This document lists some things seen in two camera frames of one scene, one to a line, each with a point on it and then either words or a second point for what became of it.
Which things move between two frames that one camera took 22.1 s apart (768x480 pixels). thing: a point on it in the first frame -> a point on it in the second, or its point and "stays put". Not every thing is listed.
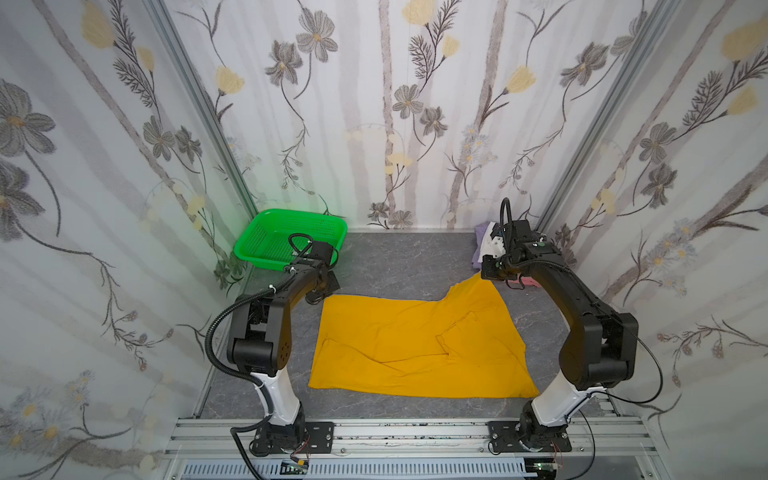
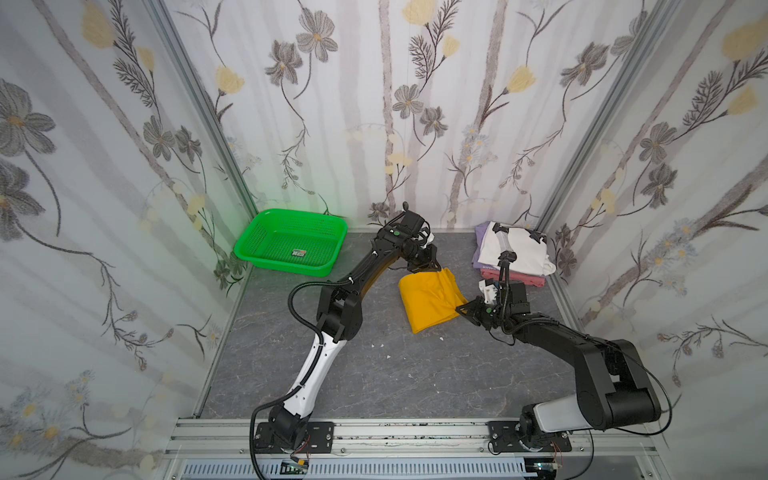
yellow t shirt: x=463 y=346 -> x=430 y=298
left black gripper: x=327 y=284 -> x=424 y=257
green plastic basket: x=267 y=241 stays put
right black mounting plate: x=512 y=435 stays put
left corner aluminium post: x=199 y=97 stays put
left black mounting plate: x=304 y=438 stays put
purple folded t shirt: x=480 y=230 stays put
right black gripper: x=492 y=267 -> x=504 y=282
